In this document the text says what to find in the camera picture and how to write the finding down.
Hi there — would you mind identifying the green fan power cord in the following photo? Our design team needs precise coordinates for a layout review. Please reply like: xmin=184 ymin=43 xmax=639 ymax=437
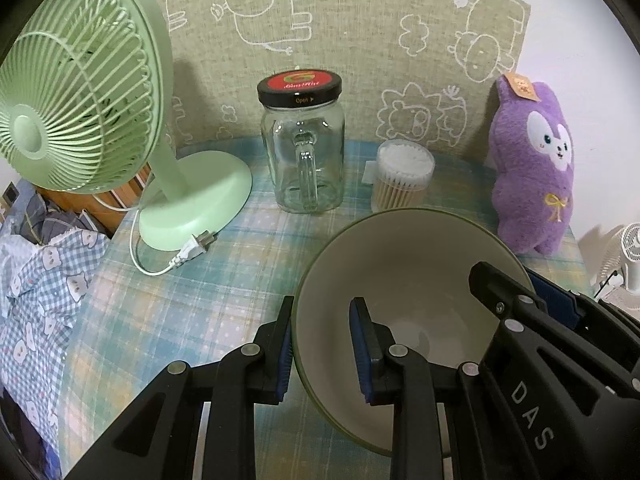
xmin=92 ymin=179 xmax=217 ymax=278

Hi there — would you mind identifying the purple plush bunny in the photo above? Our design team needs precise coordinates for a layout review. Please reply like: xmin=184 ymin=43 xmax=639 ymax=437
xmin=488 ymin=73 xmax=575 ymax=256

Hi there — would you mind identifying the cotton swab container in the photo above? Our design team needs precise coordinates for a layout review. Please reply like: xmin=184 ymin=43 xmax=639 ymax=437
xmin=371 ymin=139 xmax=435 ymax=212

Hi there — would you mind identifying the white standing fan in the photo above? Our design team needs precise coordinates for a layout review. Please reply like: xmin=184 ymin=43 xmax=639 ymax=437
xmin=594 ymin=222 xmax=639 ymax=318

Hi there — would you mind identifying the wall outlet plate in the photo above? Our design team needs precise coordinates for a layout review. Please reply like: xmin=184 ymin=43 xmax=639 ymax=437
xmin=2 ymin=182 xmax=20 ymax=208

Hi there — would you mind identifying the green cartoon wall mat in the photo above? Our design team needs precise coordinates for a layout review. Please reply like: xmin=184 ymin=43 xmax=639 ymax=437
xmin=158 ymin=0 xmax=530 ymax=160

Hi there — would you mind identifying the glass jar black lid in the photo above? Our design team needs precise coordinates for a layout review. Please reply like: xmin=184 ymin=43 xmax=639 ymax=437
xmin=257 ymin=68 xmax=345 ymax=214

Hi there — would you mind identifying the wooden bed headboard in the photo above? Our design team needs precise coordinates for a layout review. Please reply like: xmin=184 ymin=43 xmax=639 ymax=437
xmin=36 ymin=164 xmax=151 ymax=234

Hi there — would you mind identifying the green desk fan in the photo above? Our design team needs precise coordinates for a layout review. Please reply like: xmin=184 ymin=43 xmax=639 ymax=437
xmin=1 ymin=0 xmax=252 ymax=252

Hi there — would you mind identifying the floral ceramic bowl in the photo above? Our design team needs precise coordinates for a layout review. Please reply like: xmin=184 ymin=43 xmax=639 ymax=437
xmin=293 ymin=208 xmax=533 ymax=455

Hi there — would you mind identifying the blue checkered bedding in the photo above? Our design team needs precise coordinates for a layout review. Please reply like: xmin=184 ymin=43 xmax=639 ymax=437
xmin=1 ymin=192 xmax=110 ymax=448

